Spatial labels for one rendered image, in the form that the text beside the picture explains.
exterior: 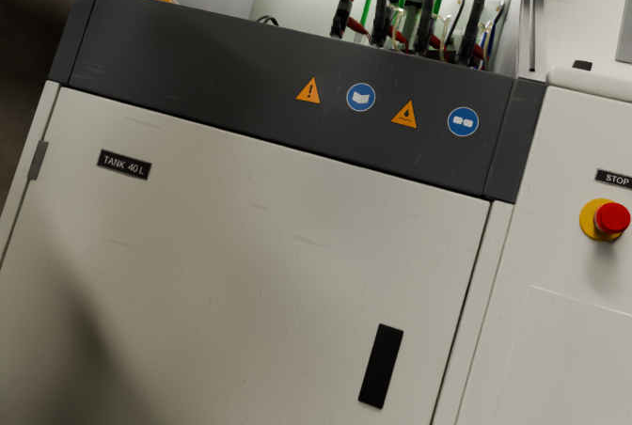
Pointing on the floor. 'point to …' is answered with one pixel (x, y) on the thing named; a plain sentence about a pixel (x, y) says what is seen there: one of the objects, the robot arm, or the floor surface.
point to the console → (565, 229)
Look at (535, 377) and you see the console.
